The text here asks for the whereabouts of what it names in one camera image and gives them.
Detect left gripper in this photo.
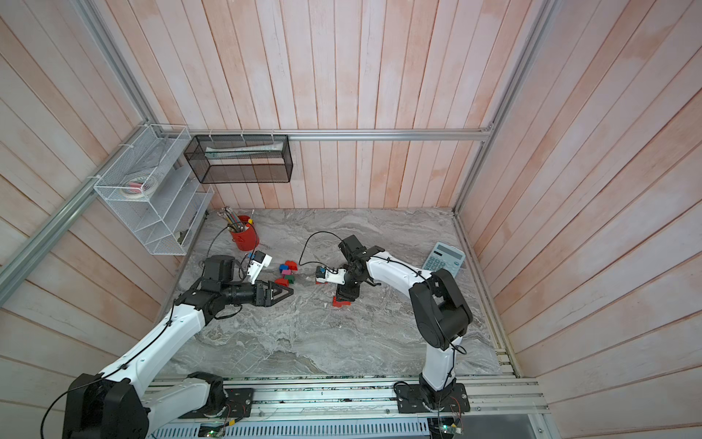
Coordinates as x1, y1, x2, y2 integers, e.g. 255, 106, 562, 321
222, 278, 294, 308

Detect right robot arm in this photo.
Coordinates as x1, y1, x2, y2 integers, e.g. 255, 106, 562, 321
316, 235, 473, 409

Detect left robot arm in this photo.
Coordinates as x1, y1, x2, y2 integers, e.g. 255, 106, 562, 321
62, 252, 294, 438

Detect red pen cup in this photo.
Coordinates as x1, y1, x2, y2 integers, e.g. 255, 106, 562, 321
230, 215, 260, 252

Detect pens in cup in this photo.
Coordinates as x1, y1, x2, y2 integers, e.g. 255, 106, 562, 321
218, 207, 253, 233

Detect grey calculator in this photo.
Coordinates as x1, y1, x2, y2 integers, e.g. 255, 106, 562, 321
422, 243, 465, 277

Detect black mesh basket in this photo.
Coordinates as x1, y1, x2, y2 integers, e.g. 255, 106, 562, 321
184, 134, 294, 184

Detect tape roll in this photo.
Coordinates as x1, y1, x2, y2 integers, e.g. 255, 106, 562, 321
119, 174, 159, 199

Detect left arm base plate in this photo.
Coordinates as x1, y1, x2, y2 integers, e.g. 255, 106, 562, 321
204, 388, 254, 420

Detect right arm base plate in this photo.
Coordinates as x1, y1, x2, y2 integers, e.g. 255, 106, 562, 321
392, 380, 471, 414

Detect white wire shelf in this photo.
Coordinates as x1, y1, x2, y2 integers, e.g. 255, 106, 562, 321
94, 124, 214, 256

